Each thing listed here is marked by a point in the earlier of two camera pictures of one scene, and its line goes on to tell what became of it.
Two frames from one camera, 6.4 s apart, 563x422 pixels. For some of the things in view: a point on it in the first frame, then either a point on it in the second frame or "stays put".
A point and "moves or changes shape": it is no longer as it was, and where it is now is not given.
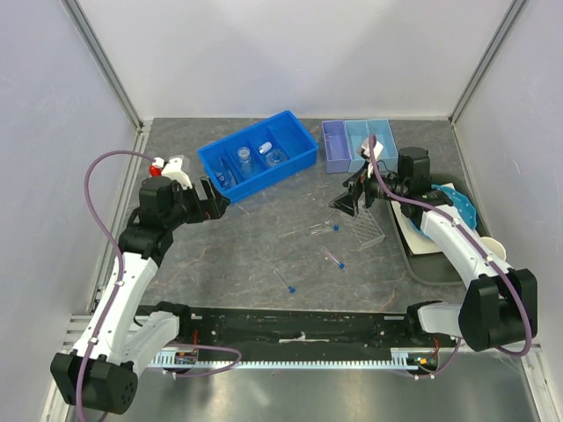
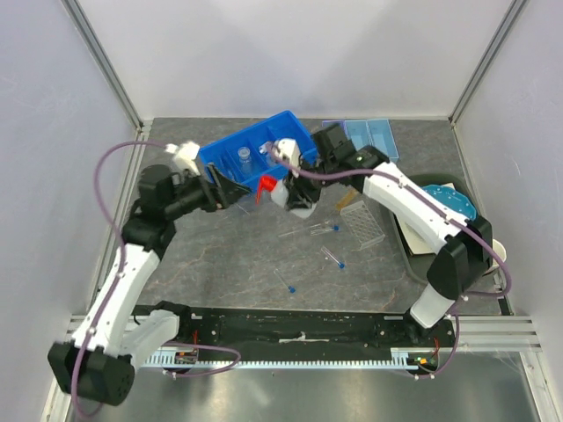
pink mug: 493,246 stays put
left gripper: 216,204 → 226,190
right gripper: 348,201 → 297,189
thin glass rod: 243,209 stays put
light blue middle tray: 357,131 stays put
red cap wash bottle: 155,171 moves or changes shape
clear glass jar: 244,159 stays put
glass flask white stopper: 274,156 stays put
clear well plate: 366,229 stays put
